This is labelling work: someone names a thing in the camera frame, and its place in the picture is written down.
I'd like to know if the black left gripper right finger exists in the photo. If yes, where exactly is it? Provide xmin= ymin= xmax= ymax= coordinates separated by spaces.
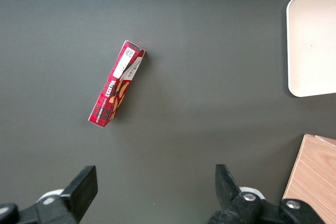
xmin=207 ymin=164 xmax=326 ymax=224

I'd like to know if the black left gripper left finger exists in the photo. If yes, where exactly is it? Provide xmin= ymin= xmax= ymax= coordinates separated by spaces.
xmin=0 ymin=165 xmax=98 ymax=224

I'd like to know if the cream plastic tray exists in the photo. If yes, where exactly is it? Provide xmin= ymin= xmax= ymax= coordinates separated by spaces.
xmin=286 ymin=0 xmax=336 ymax=98

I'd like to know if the wooden drawer cabinet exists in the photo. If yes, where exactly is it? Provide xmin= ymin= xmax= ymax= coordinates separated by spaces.
xmin=282 ymin=134 xmax=336 ymax=224

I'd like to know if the red tartan shortbread cookie box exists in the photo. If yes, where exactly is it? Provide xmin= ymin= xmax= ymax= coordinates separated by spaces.
xmin=88 ymin=40 xmax=146 ymax=128

